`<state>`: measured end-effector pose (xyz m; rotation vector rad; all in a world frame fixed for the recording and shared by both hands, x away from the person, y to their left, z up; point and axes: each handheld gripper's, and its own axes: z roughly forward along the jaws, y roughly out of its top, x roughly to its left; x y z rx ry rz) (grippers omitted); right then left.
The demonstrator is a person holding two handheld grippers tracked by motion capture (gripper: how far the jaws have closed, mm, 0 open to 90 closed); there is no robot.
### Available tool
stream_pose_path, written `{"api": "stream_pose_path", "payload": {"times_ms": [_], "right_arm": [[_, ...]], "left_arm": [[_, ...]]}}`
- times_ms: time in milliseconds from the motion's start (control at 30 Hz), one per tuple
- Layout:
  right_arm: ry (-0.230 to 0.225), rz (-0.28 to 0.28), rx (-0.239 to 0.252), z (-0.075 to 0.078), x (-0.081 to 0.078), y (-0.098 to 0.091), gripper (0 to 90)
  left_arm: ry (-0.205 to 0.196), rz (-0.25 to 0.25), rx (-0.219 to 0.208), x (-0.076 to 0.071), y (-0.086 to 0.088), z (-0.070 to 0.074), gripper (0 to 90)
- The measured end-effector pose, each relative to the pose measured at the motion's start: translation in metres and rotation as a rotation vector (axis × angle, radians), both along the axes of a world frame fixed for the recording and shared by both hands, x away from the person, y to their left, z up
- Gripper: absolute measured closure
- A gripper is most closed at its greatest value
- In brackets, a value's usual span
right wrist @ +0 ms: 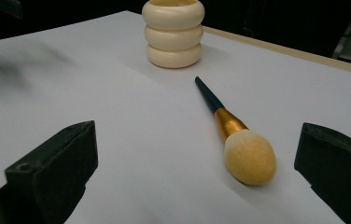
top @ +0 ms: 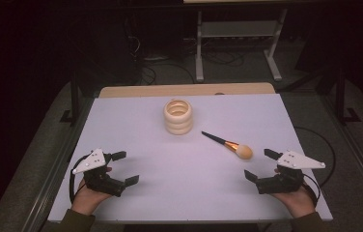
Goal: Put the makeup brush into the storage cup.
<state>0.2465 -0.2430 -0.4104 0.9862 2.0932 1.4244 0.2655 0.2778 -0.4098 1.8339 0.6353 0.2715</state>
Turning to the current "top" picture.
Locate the cream ringed brush holder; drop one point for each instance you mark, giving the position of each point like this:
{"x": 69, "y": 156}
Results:
{"x": 178, "y": 125}

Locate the white metal stand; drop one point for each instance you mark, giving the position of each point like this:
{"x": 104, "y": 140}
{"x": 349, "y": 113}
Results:
{"x": 199, "y": 48}

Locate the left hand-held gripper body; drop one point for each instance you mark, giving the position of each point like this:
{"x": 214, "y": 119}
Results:
{"x": 100, "y": 183}

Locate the white table board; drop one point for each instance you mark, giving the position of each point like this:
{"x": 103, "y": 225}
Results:
{"x": 186, "y": 193}

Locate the person's left hand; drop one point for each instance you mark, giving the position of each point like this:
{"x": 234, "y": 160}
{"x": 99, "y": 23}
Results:
{"x": 88, "y": 201}

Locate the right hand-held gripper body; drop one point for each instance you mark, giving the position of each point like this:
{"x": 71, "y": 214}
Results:
{"x": 282, "y": 185}

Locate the wooden table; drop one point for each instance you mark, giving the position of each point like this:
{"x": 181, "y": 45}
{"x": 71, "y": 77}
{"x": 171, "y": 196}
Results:
{"x": 186, "y": 89}

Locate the black metal stand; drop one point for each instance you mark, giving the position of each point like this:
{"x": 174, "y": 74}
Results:
{"x": 340, "y": 96}
{"x": 75, "y": 100}

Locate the black and copper makeup brush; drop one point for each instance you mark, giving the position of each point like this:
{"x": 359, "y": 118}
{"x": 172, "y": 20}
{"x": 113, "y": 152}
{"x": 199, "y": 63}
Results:
{"x": 244, "y": 151}

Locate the person's right hand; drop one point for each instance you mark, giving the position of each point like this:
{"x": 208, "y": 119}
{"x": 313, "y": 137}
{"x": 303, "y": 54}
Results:
{"x": 298, "y": 203}

